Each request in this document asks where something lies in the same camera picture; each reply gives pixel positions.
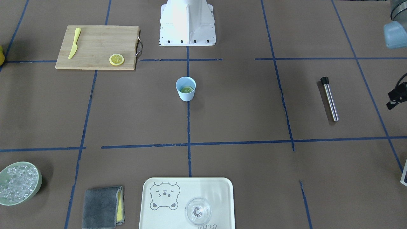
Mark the lemon slice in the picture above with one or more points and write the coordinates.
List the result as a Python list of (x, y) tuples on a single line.
[(187, 89)]

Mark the yellow lemon half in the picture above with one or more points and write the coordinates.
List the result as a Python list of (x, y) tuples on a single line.
[(116, 59)]

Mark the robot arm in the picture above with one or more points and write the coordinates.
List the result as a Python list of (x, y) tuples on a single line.
[(395, 32)]

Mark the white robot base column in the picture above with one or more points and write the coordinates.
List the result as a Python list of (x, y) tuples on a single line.
[(187, 23)]

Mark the light blue cup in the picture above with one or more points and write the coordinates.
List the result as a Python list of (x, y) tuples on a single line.
[(183, 82)]

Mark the whole yellow lemon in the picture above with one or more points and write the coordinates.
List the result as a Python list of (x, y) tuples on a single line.
[(2, 56)]

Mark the cream bear tray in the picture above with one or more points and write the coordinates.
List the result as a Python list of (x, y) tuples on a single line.
[(164, 200)]

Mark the clear wine glass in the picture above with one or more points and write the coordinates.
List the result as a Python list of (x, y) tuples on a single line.
[(198, 211)]

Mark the grey folded cloth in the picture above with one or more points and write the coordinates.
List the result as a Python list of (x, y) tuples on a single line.
[(103, 208)]

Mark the yellow plastic knife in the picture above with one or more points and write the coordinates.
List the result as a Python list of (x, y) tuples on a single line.
[(74, 44)]

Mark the green bowl of ice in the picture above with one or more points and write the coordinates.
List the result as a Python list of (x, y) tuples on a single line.
[(19, 182)]

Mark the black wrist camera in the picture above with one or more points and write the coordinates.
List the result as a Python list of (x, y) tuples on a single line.
[(398, 94)]

